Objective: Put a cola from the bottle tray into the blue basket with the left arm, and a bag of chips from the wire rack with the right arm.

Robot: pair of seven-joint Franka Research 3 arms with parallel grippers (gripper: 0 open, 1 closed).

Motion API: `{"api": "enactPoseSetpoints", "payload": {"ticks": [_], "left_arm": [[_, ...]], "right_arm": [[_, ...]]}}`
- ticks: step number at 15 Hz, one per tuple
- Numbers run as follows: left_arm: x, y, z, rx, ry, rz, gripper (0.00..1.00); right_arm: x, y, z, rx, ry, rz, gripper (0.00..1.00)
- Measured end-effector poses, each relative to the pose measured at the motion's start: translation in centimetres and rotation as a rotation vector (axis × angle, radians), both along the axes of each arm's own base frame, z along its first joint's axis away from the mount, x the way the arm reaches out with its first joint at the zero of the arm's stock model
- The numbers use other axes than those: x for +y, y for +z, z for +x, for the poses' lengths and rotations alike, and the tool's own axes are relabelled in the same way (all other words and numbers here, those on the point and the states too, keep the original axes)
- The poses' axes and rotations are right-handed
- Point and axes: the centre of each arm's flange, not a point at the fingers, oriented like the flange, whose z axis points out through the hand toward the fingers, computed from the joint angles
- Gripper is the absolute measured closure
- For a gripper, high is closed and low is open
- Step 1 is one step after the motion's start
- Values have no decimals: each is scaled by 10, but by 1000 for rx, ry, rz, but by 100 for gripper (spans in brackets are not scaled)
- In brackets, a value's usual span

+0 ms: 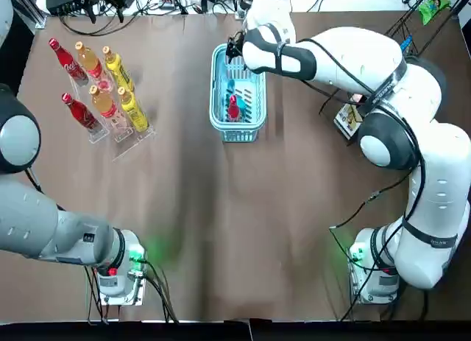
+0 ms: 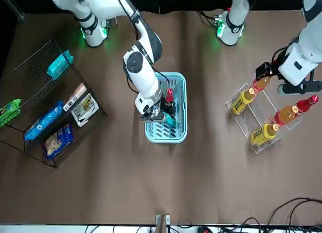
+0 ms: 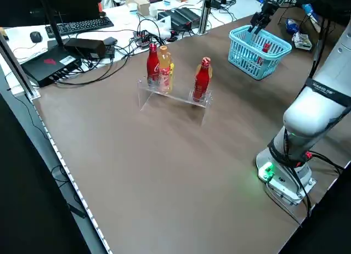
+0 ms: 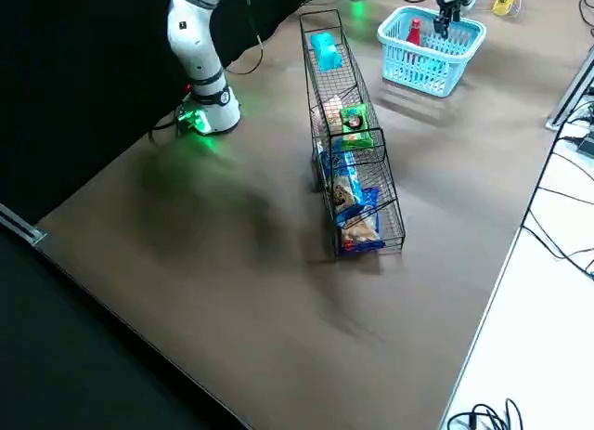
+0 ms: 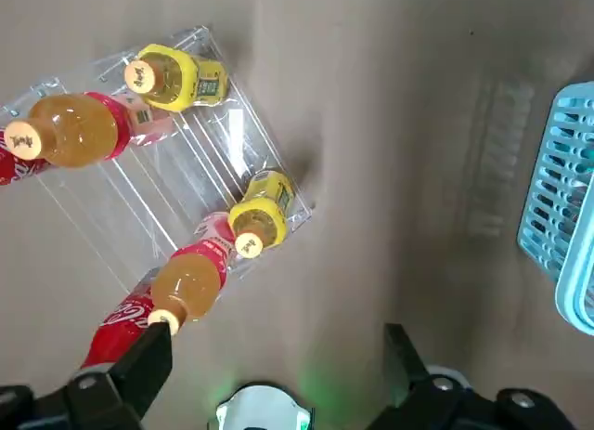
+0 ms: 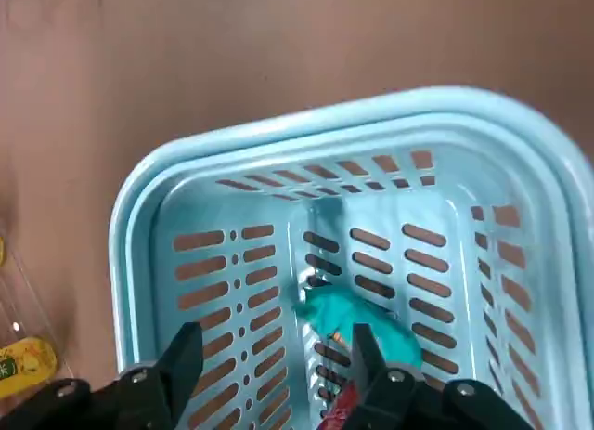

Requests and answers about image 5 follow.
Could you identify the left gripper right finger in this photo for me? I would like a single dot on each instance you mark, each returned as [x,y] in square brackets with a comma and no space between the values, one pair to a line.
[441,407]

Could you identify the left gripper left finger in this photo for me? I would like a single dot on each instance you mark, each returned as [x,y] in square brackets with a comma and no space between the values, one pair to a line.
[116,393]

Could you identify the red cola bottle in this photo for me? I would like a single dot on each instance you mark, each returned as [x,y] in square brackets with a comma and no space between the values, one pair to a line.
[14,167]
[116,328]

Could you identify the orange tea bottle red label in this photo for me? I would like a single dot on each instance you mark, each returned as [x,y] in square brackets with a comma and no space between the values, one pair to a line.
[190,281]
[79,130]

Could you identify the light blue plastic basket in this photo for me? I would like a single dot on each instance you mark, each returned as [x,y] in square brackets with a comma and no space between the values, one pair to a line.
[573,281]

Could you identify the yellow labelled tea bottle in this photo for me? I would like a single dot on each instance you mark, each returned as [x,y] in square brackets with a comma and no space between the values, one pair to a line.
[264,207]
[185,77]

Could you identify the clear acrylic bottle tray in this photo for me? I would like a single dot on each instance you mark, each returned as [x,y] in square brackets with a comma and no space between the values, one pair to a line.
[209,142]

